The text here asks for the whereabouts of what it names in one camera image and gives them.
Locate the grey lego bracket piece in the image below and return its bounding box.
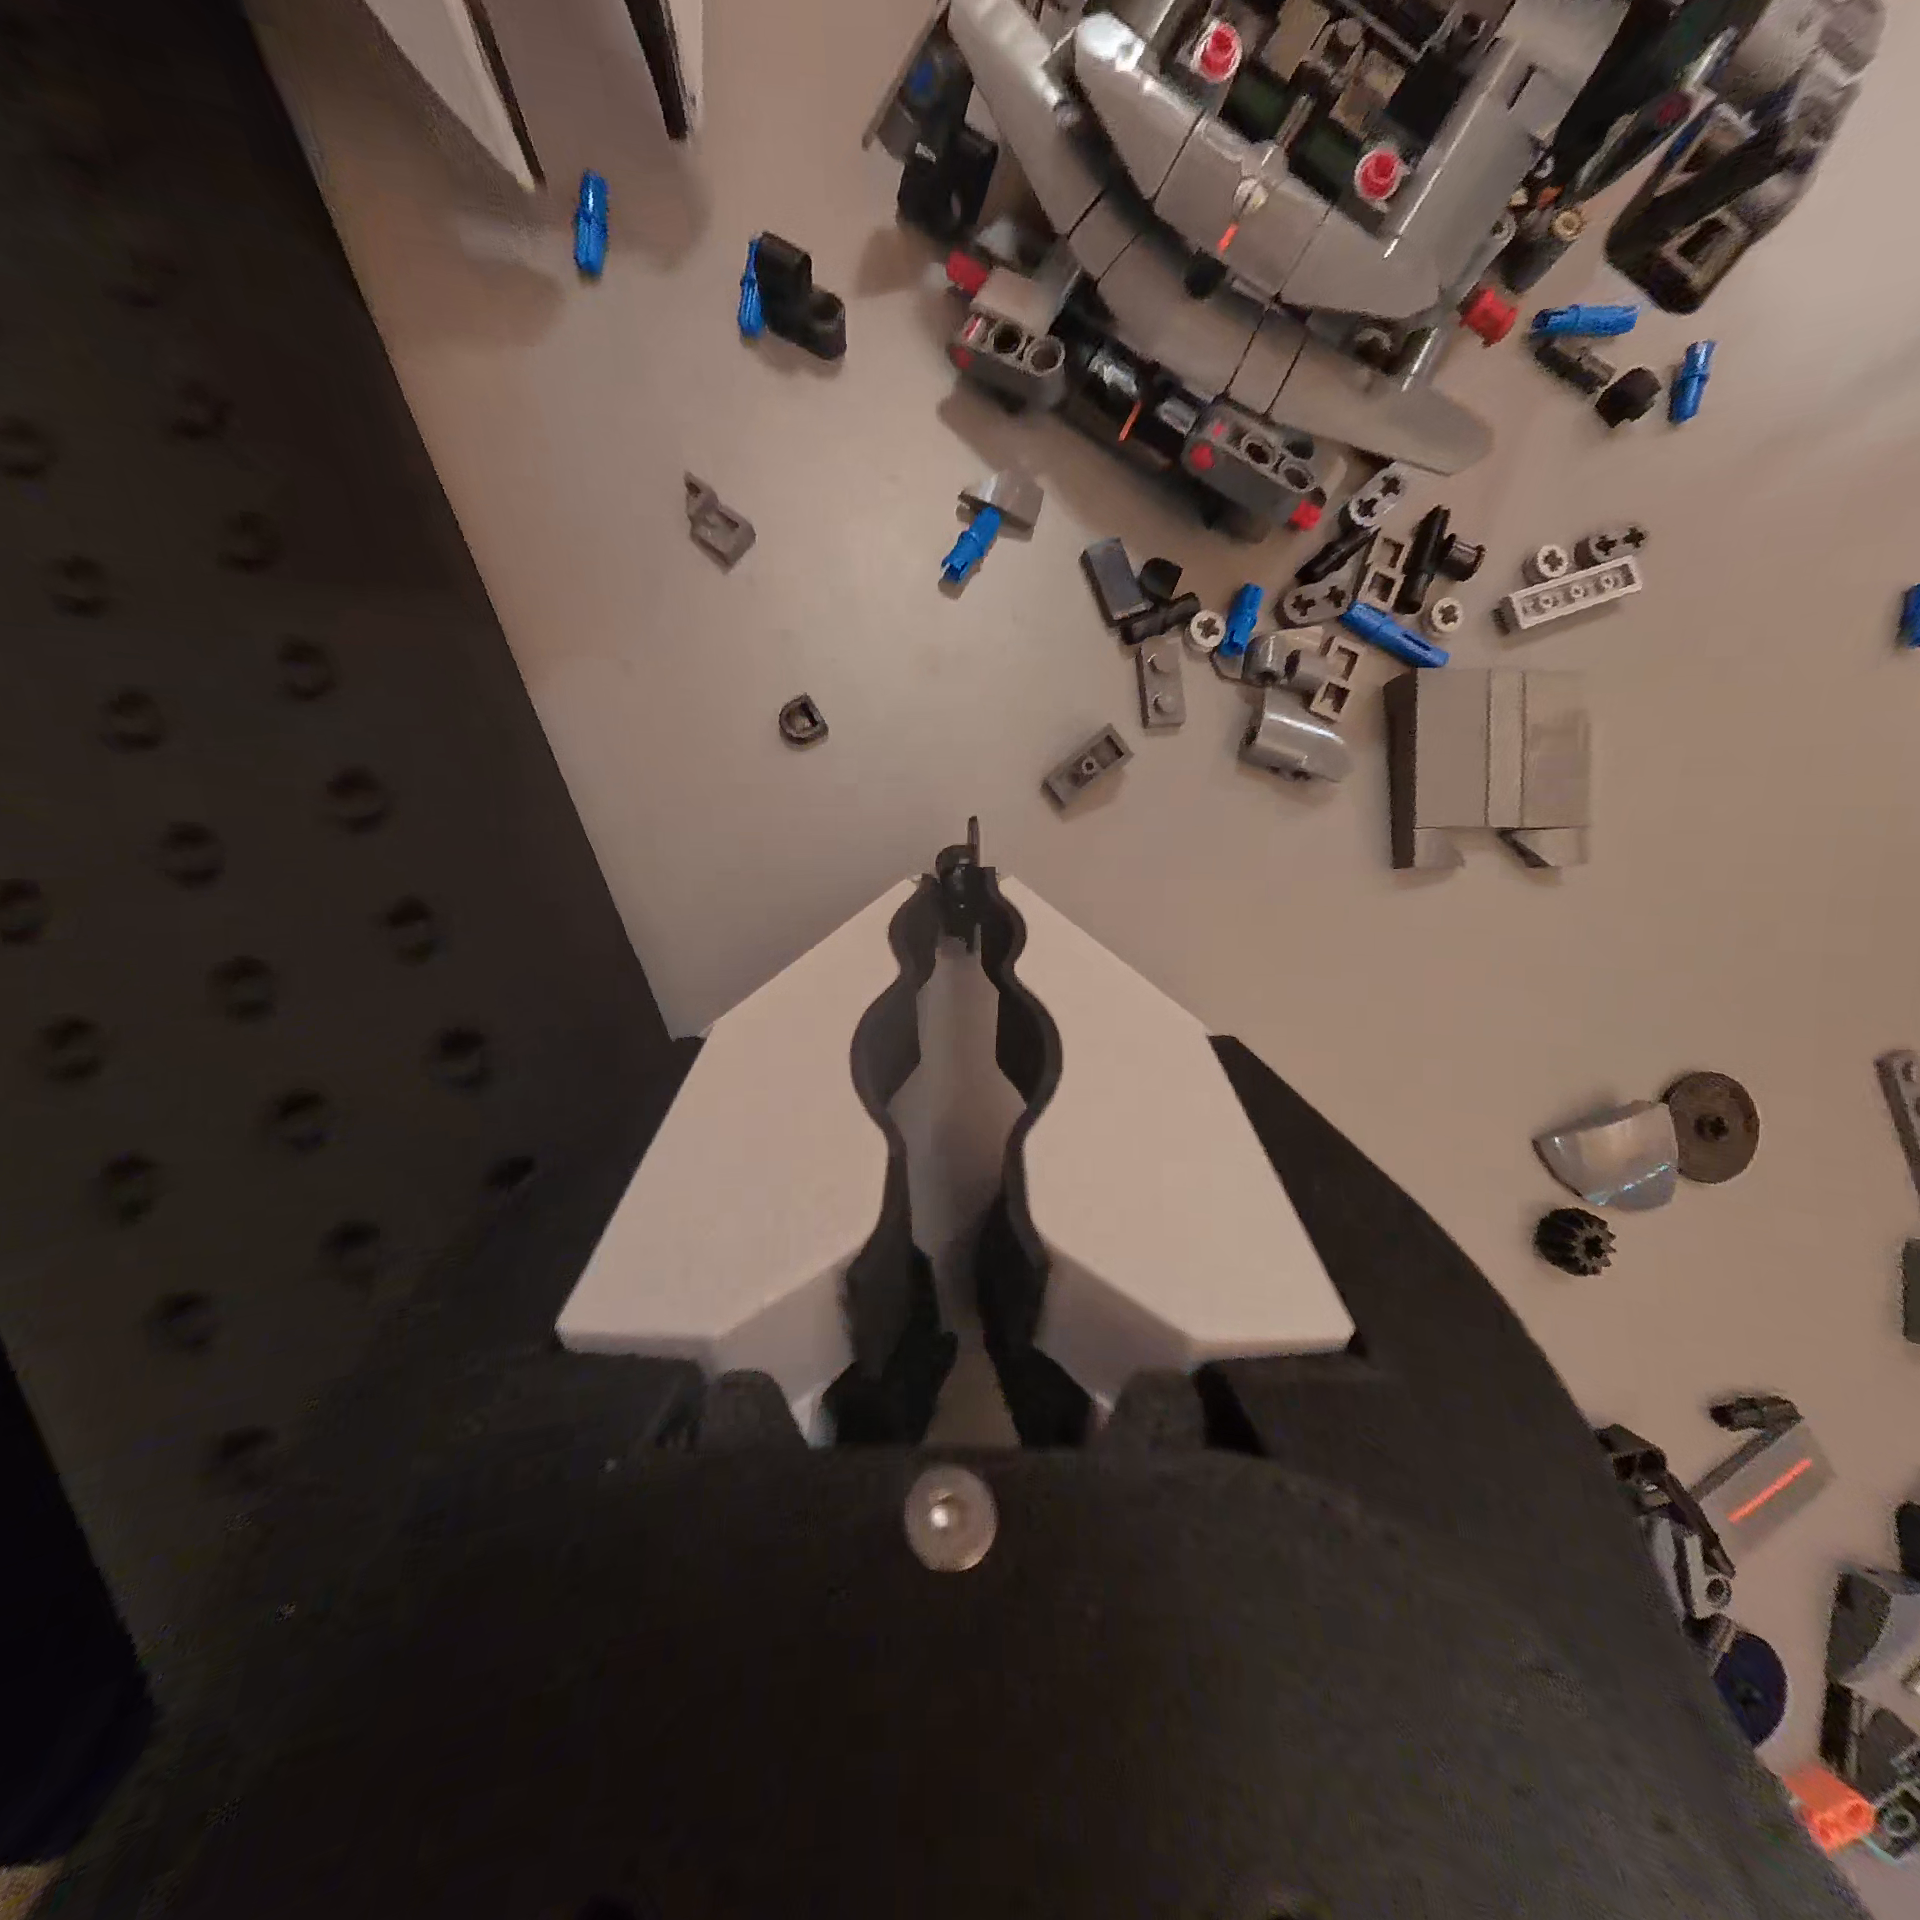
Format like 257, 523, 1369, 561
681, 472, 757, 570

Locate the heap of mixed lego parts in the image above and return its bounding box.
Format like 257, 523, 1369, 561
1593, 1392, 1920, 1864

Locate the dark blue lego piece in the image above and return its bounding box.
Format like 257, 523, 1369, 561
1710, 1629, 1790, 1749

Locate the orange lego connector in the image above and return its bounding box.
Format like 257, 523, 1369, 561
1786, 1763, 1876, 1854

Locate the grey curved lego shell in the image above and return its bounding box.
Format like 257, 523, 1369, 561
1534, 1102, 1682, 1216

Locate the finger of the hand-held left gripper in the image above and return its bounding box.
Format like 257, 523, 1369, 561
487, 0, 706, 160
359, 0, 543, 194

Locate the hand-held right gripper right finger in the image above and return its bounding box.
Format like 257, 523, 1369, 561
977, 873, 1361, 1445

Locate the black lego dish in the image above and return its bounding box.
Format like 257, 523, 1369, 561
1661, 1070, 1765, 1187

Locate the pile of small lego pieces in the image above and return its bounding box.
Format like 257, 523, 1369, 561
1079, 458, 1501, 736

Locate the grey lego car model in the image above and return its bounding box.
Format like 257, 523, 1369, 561
861, 0, 1893, 542

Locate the light grey long lego plate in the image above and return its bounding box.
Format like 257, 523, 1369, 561
1494, 558, 1641, 637

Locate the grey curved slope piece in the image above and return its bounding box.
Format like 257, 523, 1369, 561
1236, 691, 1354, 785

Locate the grey red-striped lego tile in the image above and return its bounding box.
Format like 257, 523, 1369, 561
1695, 1418, 1836, 1539

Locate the black lego pin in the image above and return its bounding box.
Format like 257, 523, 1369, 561
1550, 343, 1663, 430

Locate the black angled lego connector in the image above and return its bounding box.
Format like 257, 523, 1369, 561
749, 232, 847, 361

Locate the black lego pin connector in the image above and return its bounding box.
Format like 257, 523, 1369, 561
932, 814, 995, 951

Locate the black perforated board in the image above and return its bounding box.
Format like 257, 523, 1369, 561
0, 0, 706, 1654

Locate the grey lego panel assembly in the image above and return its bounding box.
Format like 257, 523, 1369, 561
1383, 664, 1596, 873

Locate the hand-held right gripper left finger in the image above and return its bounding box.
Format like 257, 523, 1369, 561
556, 878, 953, 1445

